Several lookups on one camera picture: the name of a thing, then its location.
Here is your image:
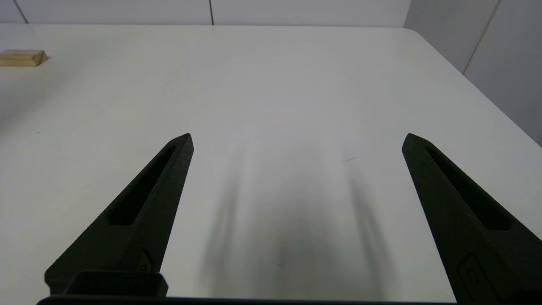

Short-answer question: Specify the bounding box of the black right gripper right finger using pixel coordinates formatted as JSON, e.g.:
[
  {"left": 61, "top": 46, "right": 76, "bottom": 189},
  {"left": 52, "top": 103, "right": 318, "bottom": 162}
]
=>
[{"left": 401, "top": 133, "right": 542, "bottom": 305}]

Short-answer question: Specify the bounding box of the small wooden block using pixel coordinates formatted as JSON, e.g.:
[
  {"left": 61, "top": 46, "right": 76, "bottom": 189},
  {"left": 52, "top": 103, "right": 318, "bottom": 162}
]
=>
[{"left": 0, "top": 50, "right": 48, "bottom": 67}]

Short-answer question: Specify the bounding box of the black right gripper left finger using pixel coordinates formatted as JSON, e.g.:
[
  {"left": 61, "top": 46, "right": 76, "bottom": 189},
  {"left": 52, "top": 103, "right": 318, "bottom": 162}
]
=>
[{"left": 44, "top": 133, "right": 194, "bottom": 297}]

